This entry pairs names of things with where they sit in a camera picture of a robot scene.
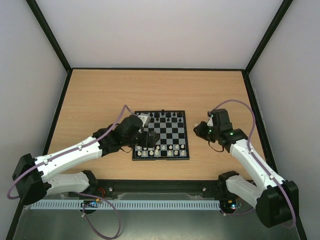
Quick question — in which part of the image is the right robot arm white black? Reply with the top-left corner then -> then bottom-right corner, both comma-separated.
193,108 -> 299,228

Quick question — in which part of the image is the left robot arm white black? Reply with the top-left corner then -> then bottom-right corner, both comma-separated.
12,114 -> 160,205

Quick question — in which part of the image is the black white chessboard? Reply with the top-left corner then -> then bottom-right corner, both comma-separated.
132,110 -> 190,161

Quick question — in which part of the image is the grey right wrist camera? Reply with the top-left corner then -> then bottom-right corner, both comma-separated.
207,112 -> 214,128

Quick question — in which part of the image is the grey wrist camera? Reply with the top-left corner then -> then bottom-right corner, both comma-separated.
138,113 -> 151,127
207,112 -> 214,128

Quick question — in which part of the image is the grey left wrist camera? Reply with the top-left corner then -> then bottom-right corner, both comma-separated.
138,113 -> 151,127

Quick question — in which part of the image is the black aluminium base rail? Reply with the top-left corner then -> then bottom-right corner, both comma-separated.
67,178 -> 251,200

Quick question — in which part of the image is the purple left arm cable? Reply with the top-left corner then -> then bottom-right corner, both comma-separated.
5,104 -> 138,200

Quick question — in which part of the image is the white cable duct strip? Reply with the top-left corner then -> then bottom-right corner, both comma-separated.
30,199 -> 220,211

